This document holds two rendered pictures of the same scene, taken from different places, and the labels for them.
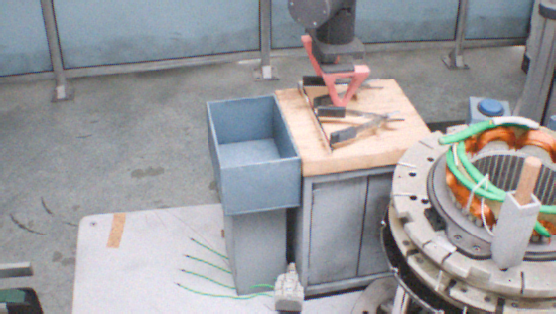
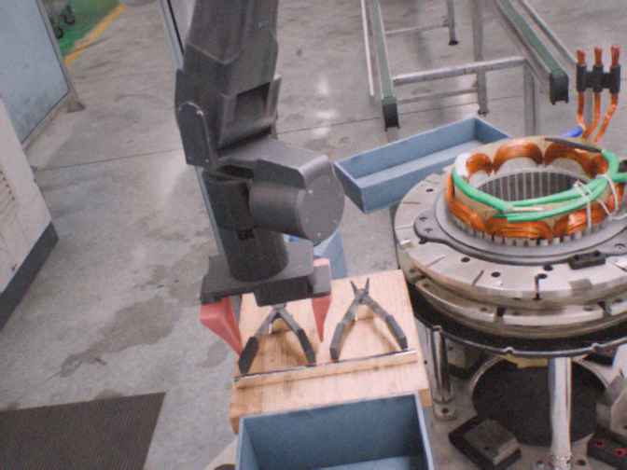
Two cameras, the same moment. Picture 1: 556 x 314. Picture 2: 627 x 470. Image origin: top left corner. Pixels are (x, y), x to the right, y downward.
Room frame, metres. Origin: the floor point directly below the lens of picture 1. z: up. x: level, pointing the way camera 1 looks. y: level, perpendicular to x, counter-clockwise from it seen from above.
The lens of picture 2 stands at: (0.63, 0.47, 1.55)
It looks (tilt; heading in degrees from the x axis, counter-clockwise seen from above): 30 degrees down; 287
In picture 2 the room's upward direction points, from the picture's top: 12 degrees counter-clockwise
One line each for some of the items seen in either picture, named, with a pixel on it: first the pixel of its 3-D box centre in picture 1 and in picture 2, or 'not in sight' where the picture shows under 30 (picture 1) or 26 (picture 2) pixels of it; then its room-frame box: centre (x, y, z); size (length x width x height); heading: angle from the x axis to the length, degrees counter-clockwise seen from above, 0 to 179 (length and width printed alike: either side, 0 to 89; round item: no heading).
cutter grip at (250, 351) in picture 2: (315, 80); (248, 354); (0.89, -0.06, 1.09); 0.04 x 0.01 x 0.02; 87
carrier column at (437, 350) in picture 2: not in sight; (436, 344); (0.73, -0.28, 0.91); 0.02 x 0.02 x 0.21
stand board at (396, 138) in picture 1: (352, 122); (326, 344); (0.82, -0.11, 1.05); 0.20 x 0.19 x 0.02; 102
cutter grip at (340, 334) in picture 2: (331, 111); (338, 340); (0.80, -0.08, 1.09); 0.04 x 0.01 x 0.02; 87
